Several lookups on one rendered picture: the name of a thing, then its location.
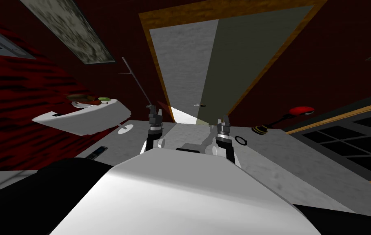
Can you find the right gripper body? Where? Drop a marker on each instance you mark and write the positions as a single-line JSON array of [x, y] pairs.
[[223, 130]]

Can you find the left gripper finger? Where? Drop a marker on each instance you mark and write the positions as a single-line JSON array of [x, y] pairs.
[[151, 109], [160, 113]]

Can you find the white round disc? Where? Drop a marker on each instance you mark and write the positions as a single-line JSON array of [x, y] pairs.
[[125, 129]]

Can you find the dark flat rectangular panel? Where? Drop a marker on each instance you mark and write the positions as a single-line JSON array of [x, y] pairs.
[[97, 152]]

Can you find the olive grey door leaf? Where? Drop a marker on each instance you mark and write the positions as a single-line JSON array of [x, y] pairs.
[[247, 62]]

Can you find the thin grey rod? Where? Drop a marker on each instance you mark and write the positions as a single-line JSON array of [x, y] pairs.
[[136, 81]]

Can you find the wood framed dark window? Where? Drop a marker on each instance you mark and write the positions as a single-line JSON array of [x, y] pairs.
[[351, 143]]

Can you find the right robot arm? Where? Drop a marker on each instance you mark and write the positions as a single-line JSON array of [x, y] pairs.
[[229, 153]]

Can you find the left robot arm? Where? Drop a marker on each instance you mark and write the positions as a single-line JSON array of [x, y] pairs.
[[25, 195]]

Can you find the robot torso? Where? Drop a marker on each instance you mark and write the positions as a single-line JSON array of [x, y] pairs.
[[178, 195]]

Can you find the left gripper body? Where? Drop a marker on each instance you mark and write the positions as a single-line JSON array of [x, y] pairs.
[[155, 120]]

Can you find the red plunger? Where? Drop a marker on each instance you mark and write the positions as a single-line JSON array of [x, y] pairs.
[[300, 111]]

